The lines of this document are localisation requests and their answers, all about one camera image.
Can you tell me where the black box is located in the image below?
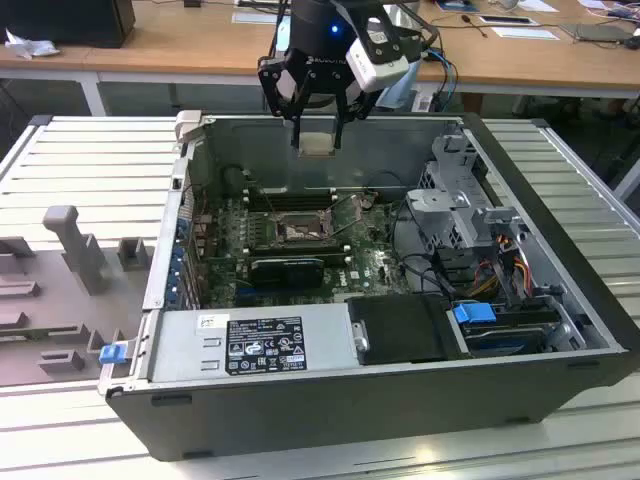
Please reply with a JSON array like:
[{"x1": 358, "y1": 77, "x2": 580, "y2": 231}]
[{"x1": 0, "y1": 0, "x2": 136, "y2": 50}]

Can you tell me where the crumpled white paper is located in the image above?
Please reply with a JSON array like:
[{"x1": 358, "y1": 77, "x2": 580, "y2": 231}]
[{"x1": 4, "y1": 28, "x2": 61, "y2": 60}]

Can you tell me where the black graphics card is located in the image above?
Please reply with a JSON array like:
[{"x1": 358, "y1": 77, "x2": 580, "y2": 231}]
[{"x1": 248, "y1": 257, "x2": 325, "y2": 290}]

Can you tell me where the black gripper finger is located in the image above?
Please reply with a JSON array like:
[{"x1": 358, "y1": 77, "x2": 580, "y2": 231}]
[
  {"x1": 333, "y1": 89, "x2": 375, "y2": 150},
  {"x1": 258, "y1": 49, "x2": 314, "y2": 150}
]

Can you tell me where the black internal cable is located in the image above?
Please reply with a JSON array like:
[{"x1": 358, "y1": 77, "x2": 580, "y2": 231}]
[{"x1": 388, "y1": 199, "x2": 451, "y2": 296}]

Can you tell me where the grey plastic case latch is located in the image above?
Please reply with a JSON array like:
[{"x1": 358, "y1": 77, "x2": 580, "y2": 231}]
[{"x1": 175, "y1": 110, "x2": 204, "y2": 144}]

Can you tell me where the grey parts rack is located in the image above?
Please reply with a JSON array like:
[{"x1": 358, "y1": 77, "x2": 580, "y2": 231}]
[{"x1": 0, "y1": 204, "x2": 154, "y2": 386}]

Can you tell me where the white flat device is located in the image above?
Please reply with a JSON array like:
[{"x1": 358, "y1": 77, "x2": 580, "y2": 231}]
[{"x1": 479, "y1": 14, "x2": 539, "y2": 26}]

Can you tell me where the hard disk in blue carrier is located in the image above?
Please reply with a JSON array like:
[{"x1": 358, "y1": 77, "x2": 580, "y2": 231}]
[{"x1": 452, "y1": 301, "x2": 559, "y2": 356}]

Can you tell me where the CPU socket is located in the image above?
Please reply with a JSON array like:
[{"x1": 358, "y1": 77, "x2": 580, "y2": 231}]
[{"x1": 272, "y1": 212, "x2": 337, "y2": 247}]

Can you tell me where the grey metal drive cage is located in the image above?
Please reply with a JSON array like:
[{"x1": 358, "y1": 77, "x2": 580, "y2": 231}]
[{"x1": 404, "y1": 132, "x2": 531, "y2": 251}]

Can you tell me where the black open PC case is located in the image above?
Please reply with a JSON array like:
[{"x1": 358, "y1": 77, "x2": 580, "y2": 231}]
[{"x1": 97, "y1": 110, "x2": 640, "y2": 464}]

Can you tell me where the silver CPU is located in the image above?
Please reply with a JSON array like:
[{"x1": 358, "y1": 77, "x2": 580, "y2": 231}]
[{"x1": 298, "y1": 132, "x2": 335, "y2": 159}]

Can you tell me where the white paper sheet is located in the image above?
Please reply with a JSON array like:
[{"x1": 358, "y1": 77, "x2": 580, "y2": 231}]
[{"x1": 492, "y1": 25, "x2": 560, "y2": 41}]

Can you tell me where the green motherboard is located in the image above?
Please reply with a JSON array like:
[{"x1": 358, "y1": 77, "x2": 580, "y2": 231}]
[{"x1": 192, "y1": 192, "x2": 416, "y2": 309}]

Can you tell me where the black plastic shroud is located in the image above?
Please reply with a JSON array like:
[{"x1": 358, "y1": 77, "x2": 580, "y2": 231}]
[{"x1": 344, "y1": 294, "x2": 469, "y2": 366}]

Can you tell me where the blue cable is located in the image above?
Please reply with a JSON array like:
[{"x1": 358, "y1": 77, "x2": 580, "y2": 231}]
[{"x1": 424, "y1": 47, "x2": 459, "y2": 109}]

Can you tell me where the yellow red wire bundle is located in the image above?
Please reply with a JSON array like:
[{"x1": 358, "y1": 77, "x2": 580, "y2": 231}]
[{"x1": 474, "y1": 249, "x2": 532, "y2": 296}]

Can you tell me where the grey power supply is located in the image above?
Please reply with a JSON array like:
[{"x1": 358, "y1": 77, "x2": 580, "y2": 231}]
[{"x1": 149, "y1": 305, "x2": 361, "y2": 384}]

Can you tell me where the large white wrist camera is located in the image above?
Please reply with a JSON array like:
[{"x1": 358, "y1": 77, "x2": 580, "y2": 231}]
[{"x1": 348, "y1": 38, "x2": 410, "y2": 93}]

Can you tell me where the wooden desk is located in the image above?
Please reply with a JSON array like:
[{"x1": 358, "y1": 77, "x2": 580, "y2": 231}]
[{"x1": 0, "y1": 0, "x2": 640, "y2": 101}]

